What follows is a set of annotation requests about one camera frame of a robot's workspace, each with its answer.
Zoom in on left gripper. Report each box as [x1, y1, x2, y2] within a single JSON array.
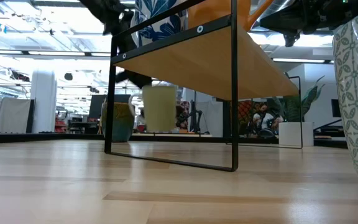
[[79, 0, 153, 90]]

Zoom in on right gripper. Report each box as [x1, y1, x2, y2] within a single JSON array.
[[259, 0, 354, 47]]

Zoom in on pale yellow mug white handle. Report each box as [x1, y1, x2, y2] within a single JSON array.
[[128, 85, 178, 133]]

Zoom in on brown and teal glazed mug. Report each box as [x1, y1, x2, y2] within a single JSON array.
[[101, 101, 135, 143]]

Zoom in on orange mug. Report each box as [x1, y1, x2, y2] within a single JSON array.
[[187, 0, 275, 32]]

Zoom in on black monitor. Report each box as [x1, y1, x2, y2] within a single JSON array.
[[88, 94, 132, 119]]

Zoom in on white mug blue floral print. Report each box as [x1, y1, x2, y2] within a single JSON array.
[[131, 0, 188, 47]]

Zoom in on red cart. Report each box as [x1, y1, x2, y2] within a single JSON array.
[[54, 117, 68, 134]]

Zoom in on white column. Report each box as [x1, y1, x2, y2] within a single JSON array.
[[30, 70, 58, 134]]

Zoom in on person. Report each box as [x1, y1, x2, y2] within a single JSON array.
[[252, 102, 284, 138]]

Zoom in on snake plant in white pot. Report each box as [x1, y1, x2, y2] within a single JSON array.
[[278, 72, 325, 147]]

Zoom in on white partition panel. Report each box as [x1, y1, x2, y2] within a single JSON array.
[[0, 98, 35, 134]]

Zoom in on black frame wooden shelf riser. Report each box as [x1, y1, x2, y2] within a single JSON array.
[[104, 0, 303, 172]]

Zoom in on black wall screen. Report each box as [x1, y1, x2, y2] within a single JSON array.
[[331, 98, 342, 118]]

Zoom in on black table frame rails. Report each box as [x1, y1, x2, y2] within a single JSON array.
[[0, 132, 349, 149]]

